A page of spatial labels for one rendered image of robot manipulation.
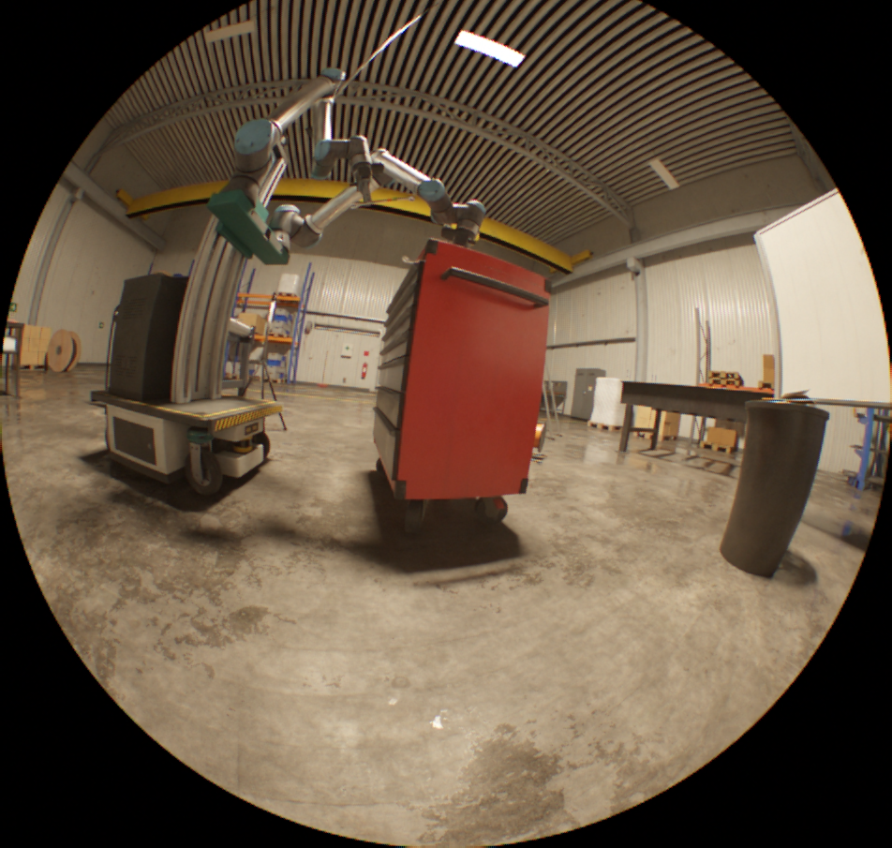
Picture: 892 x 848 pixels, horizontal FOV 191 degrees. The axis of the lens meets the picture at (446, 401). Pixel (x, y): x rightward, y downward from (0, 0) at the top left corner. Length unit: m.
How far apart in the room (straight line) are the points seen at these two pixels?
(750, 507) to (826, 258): 1.63
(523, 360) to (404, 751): 1.00
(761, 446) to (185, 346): 2.21
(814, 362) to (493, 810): 2.20
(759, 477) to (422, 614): 1.18
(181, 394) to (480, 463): 1.21
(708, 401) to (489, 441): 2.78
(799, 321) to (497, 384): 2.06
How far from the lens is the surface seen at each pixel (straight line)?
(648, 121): 9.54
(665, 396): 3.43
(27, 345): 9.70
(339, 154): 1.25
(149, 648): 0.68
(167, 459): 1.15
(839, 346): 2.12
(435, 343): 0.76
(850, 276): 2.23
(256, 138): 1.19
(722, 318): 8.79
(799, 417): 1.19
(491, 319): 0.84
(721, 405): 3.25
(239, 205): 1.20
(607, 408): 7.32
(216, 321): 1.50
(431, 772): 0.50
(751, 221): 9.22
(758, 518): 1.24
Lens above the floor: 0.50
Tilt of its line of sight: 3 degrees down
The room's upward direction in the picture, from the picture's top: 7 degrees clockwise
